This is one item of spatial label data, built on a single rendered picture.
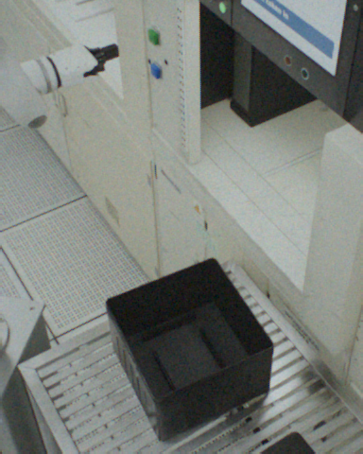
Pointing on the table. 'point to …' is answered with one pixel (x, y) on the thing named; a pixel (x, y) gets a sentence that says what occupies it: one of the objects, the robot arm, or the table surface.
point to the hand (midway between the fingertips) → (110, 52)
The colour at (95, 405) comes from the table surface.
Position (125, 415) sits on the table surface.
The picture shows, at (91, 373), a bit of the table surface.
